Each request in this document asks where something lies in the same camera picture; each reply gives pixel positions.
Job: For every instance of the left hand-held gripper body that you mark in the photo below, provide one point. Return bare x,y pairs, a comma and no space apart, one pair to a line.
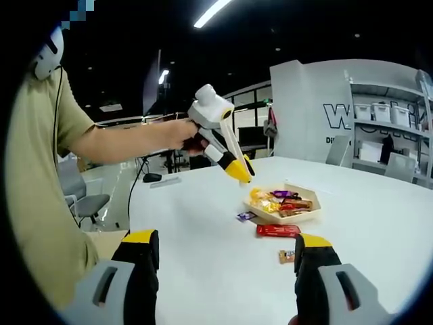
209,108

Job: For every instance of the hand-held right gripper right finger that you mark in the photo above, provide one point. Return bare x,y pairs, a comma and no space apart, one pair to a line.
316,271

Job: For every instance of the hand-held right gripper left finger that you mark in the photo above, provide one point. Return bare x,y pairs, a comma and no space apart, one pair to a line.
135,271

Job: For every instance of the yellow food packet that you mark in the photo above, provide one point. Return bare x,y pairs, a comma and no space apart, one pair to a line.
257,194
269,205

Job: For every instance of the gold blue-label food packet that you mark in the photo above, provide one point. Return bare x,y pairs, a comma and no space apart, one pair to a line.
287,256

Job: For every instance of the small purple food packet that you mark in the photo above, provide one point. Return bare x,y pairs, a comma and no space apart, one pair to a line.
246,216

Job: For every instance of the black food packet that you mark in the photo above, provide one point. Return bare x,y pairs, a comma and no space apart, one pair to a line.
295,196

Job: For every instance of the cream hexagonal container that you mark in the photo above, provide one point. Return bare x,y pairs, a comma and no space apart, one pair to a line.
297,220

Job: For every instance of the long red food bar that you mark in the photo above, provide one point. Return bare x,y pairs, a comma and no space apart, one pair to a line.
278,230

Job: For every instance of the person's left hand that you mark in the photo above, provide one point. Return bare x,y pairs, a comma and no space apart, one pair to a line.
176,133

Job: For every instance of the person's right hand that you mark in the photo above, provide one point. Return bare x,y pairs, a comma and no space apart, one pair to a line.
294,321

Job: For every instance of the black monitor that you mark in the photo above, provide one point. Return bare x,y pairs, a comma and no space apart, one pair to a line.
252,135

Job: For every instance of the person's beige trousers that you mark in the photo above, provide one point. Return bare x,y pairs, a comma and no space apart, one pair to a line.
108,243

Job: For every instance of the hanging grey red bag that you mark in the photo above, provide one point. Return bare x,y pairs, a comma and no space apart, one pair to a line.
270,122

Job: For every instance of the grey panel on stand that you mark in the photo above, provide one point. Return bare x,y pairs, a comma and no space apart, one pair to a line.
151,81

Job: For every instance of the table power socket strip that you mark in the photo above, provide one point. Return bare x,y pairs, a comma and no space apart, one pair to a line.
165,183

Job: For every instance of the black computer mouse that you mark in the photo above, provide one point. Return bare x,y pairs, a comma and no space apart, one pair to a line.
152,177

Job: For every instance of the grey office chair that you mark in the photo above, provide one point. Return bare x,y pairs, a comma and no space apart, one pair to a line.
86,199

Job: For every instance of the long ceiling light strip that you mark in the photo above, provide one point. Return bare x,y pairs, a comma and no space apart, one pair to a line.
213,13

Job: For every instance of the ceiling air vent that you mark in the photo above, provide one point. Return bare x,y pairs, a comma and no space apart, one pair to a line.
111,107

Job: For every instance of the grey metal shelving rack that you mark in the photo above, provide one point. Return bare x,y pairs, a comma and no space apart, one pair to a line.
351,118

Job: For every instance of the large white storage box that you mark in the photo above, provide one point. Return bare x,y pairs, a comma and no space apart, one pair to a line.
370,152

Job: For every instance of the white storage bins group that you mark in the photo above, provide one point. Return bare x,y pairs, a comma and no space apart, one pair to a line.
380,113

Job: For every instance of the white neck-worn headset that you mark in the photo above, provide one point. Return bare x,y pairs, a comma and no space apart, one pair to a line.
49,57

